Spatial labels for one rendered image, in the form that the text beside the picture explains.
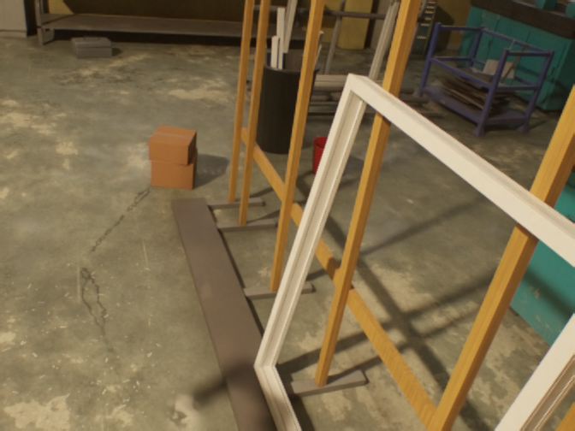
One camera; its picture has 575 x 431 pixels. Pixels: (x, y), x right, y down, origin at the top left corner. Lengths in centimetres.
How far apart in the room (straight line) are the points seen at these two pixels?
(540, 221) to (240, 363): 173
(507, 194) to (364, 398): 161
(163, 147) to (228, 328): 164
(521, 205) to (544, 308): 205
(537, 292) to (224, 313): 174
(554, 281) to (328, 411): 142
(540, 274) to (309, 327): 131
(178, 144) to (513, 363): 257
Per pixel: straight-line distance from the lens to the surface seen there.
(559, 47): 773
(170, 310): 292
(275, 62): 443
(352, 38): 908
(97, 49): 716
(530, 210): 122
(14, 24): 803
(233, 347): 266
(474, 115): 634
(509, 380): 306
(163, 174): 399
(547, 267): 320
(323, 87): 634
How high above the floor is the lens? 195
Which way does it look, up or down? 31 degrees down
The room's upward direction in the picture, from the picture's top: 8 degrees clockwise
